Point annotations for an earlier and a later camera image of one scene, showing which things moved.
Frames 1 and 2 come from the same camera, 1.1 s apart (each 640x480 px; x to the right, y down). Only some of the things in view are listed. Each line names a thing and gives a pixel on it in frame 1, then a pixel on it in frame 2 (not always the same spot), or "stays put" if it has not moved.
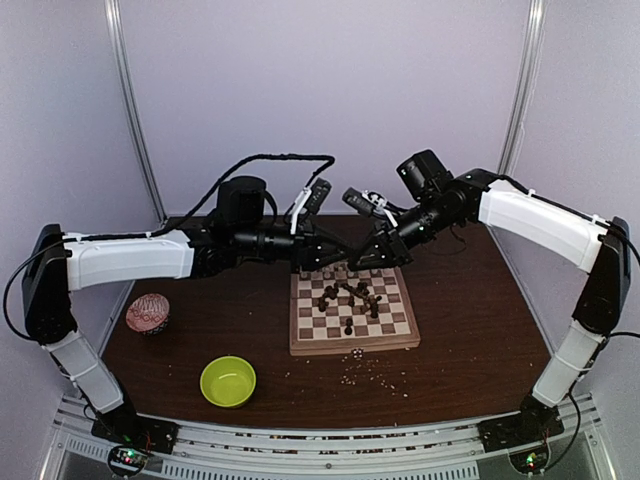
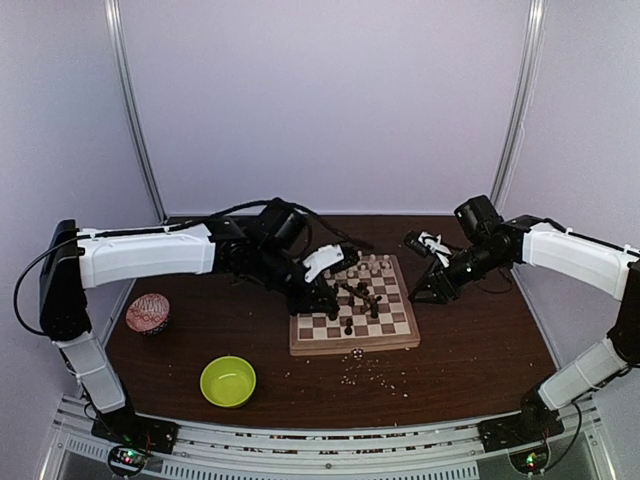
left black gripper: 306,251 to 313,294
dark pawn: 348,330 stays put
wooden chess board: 343,309 stays put
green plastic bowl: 227,381 stays put
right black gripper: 390,256 to 438,280
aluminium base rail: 209,452 stays put
